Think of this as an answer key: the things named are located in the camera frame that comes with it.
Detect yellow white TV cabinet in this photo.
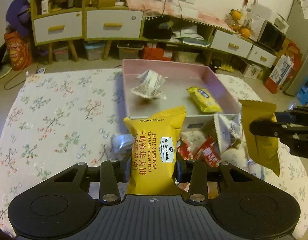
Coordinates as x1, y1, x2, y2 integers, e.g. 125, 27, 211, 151
30, 0, 278, 68

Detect clear plastic storage bin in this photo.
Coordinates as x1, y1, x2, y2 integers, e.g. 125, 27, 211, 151
83, 41, 106, 61

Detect black microwave oven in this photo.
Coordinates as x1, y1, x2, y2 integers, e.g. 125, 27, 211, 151
257, 21, 286, 52

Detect oranges in bag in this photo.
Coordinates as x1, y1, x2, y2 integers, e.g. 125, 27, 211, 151
225, 9, 252, 38

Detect orange cartoon bag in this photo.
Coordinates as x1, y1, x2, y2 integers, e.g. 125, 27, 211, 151
4, 31, 34, 71

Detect pink silver storage box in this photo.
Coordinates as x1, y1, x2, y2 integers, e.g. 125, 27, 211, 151
122, 59, 241, 131

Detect yellow waffle sandwich packet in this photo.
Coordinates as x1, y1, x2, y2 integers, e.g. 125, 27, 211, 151
124, 106, 186, 196

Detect white walnut snack packet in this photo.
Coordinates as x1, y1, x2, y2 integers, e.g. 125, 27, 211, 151
213, 113, 242, 154

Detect red shoe box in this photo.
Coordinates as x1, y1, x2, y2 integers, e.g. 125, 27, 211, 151
139, 44, 173, 61

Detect white printed snack packet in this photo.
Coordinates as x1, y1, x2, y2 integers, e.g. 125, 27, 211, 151
131, 69, 167, 100

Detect floral white tablecloth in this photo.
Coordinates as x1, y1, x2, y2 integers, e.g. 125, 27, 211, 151
0, 68, 308, 239

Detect small yellow biscuit packet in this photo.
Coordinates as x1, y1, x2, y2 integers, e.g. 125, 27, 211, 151
187, 87, 222, 113

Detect pink cloth runner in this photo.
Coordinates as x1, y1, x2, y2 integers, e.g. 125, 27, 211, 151
125, 0, 234, 33

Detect gold snack bar packet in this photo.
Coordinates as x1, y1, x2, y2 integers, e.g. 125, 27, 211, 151
239, 100, 280, 176

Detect red snack packet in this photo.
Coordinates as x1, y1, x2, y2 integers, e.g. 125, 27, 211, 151
176, 137, 221, 167

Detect purple plush toy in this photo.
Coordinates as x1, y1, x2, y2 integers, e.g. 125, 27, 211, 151
5, 0, 31, 37

